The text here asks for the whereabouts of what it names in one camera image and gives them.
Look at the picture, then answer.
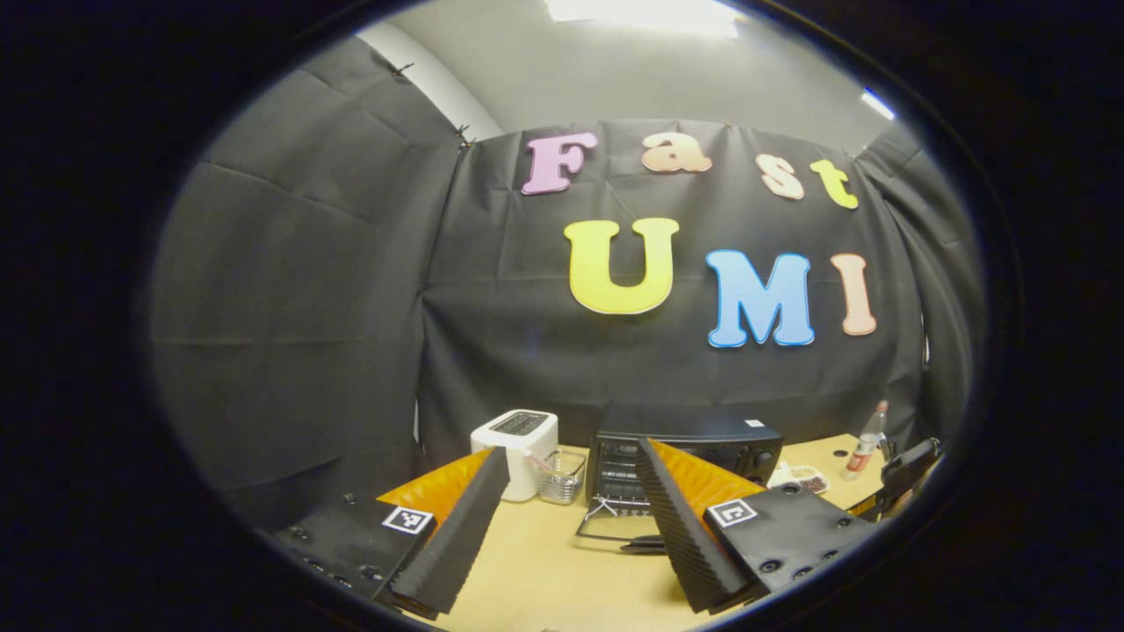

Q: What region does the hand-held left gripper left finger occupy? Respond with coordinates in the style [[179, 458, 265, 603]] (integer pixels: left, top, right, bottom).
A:
[[262, 446, 512, 617]]

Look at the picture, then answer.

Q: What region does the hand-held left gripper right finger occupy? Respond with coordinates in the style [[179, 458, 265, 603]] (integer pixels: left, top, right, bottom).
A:
[[634, 437, 881, 615]]

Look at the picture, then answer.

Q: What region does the black electric oven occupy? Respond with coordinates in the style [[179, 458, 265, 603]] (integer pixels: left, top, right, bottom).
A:
[[575, 404, 785, 557]]

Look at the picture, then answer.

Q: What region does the clear bottle with red label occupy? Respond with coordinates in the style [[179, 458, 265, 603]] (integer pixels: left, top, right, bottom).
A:
[[845, 400, 890, 482]]

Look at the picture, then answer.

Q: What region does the white toaster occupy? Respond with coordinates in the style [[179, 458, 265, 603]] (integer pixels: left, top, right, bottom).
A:
[[470, 409, 560, 503]]

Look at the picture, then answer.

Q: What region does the white divided dish with beans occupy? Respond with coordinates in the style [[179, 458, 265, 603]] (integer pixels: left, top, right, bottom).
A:
[[768, 463, 832, 496]]

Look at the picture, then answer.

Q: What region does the black backdrop cloth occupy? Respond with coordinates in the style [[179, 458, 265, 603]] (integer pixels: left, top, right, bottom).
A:
[[148, 35, 991, 532]]

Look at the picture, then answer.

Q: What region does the large ceiling light panel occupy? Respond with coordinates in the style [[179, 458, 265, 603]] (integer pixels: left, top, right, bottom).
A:
[[543, 0, 740, 40]]

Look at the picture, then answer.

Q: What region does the metal oven wire rack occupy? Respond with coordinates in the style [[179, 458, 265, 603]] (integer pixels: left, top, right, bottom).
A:
[[600, 456, 652, 506]]

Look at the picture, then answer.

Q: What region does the metal wire basket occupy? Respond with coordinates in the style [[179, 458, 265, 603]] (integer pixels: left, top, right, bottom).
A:
[[536, 448, 588, 507]]

